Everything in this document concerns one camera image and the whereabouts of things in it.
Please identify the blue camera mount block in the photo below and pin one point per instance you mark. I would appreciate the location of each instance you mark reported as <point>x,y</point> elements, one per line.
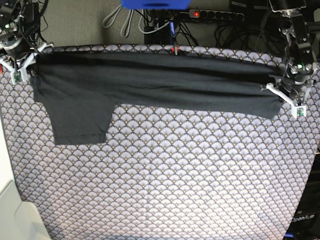
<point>155,4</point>

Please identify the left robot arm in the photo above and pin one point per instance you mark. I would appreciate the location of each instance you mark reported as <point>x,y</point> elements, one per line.
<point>299,57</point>

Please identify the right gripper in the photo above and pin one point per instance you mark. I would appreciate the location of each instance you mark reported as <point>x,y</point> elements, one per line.
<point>17,54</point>

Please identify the red and black clamp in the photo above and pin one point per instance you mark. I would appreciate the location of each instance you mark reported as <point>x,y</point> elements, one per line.
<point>175,50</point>

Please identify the white plastic bin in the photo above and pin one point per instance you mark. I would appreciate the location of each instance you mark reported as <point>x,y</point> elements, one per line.
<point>19,220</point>

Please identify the black power strip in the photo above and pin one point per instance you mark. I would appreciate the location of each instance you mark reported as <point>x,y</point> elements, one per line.
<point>210,15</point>

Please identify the dark grey T-shirt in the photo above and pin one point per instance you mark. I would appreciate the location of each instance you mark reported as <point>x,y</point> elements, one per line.
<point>80,90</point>

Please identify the fan-patterned table cloth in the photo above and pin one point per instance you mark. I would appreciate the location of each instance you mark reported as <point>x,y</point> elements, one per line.
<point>163,173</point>

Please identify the black OpenArm box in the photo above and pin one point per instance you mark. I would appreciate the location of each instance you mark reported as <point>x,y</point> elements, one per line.
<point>305,224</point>

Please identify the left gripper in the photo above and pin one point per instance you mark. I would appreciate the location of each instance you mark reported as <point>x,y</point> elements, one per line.
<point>292,86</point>

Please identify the blue vertical post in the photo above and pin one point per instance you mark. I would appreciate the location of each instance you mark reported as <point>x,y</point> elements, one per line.
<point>172,32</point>

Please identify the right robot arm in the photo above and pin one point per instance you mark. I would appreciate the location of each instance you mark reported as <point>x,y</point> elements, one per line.
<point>21,19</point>

